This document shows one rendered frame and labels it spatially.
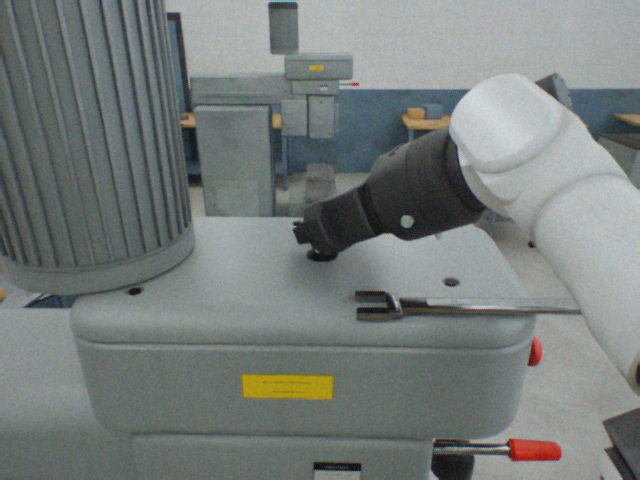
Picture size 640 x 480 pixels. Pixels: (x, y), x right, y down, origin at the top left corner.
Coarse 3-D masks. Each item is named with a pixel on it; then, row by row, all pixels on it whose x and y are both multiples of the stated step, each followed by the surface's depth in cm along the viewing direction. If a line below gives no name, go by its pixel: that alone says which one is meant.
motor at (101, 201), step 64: (0, 0) 37; (64, 0) 38; (128, 0) 42; (0, 64) 39; (64, 64) 40; (128, 64) 43; (0, 128) 41; (64, 128) 41; (128, 128) 44; (0, 192) 44; (64, 192) 44; (128, 192) 46; (0, 256) 50; (64, 256) 46; (128, 256) 48
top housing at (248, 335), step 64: (192, 256) 55; (256, 256) 55; (384, 256) 55; (448, 256) 55; (128, 320) 45; (192, 320) 45; (256, 320) 45; (320, 320) 45; (384, 320) 45; (448, 320) 45; (512, 320) 45; (128, 384) 48; (192, 384) 48; (256, 384) 47; (320, 384) 47; (384, 384) 47; (448, 384) 47; (512, 384) 48
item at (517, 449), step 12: (444, 444) 54; (456, 444) 54; (468, 444) 54; (480, 444) 54; (492, 444) 54; (504, 444) 54; (516, 444) 54; (528, 444) 54; (540, 444) 54; (552, 444) 54; (516, 456) 53; (528, 456) 53; (540, 456) 53; (552, 456) 53
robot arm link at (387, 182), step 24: (408, 144) 43; (384, 168) 43; (360, 192) 45; (384, 192) 43; (408, 192) 41; (312, 216) 47; (336, 216) 47; (360, 216) 45; (384, 216) 43; (408, 216) 42; (312, 240) 48; (336, 240) 47; (360, 240) 47; (408, 240) 46
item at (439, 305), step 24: (360, 312) 44; (384, 312) 44; (408, 312) 45; (432, 312) 45; (456, 312) 45; (480, 312) 45; (504, 312) 45; (528, 312) 45; (552, 312) 44; (576, 312) 44
